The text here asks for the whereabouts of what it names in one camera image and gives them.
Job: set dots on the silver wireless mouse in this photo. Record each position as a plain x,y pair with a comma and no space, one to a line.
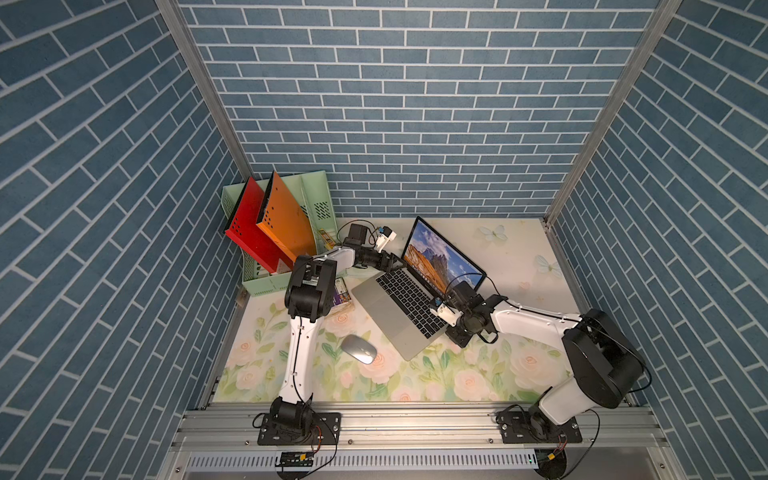
359,348

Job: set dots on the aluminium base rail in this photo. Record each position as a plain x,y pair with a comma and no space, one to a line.
417,441

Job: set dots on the floral desk mat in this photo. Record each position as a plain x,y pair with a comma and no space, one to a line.
520,264

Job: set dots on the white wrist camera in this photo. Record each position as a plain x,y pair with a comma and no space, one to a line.
383,236
439,308

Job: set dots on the mint green file organizer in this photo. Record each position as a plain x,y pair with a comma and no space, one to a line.
255,279

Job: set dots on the red file folder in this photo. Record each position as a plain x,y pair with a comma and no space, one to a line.
243,230

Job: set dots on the orange file folder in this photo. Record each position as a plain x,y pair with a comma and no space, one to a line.
283,216

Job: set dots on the small black controller board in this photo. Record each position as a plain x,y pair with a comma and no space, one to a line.
296,460

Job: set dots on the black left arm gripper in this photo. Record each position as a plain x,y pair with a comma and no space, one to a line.
384,265

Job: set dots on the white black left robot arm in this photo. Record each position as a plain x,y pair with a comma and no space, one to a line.
309,297

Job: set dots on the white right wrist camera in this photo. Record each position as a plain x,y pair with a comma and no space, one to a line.
439,308

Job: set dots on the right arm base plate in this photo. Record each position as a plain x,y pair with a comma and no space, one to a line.
521,426

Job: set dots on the silver laptop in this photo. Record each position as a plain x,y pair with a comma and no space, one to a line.
399,301

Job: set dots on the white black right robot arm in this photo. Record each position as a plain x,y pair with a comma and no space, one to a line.
604,365

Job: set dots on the yellow utility knife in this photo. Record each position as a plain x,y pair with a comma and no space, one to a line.
328,241

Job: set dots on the purple book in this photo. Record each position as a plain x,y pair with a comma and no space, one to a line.
341,295

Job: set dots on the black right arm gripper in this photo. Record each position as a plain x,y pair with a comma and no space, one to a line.
455,337

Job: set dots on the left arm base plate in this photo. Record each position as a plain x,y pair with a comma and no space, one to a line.
289,423

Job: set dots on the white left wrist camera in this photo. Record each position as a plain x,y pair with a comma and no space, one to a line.
383,236

